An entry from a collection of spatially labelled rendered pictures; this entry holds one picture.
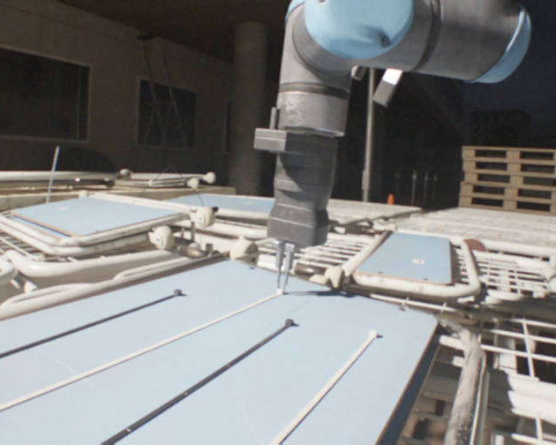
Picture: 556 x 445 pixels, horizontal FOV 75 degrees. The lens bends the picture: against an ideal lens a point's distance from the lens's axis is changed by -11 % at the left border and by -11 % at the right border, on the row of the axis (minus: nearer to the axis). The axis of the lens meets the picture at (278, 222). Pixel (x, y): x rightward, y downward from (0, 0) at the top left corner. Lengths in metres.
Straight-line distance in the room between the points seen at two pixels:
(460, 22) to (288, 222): 0.30
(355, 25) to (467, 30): 0.12
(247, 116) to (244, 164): 0.83
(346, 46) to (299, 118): 0.14
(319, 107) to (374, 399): 0.32
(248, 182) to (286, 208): 6.50
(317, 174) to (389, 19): 0.20
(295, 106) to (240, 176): 6.53
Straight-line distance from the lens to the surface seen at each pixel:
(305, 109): 0.48
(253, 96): 7.13
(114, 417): 0.30
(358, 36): 0.37
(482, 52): 0.45
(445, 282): 0.83
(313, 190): 0.49
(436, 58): 0.43
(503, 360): 0.72
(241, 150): 7.02
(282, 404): 0.31
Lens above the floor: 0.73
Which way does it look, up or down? 7 degrees down
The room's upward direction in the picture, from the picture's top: 3 degrees clockwise
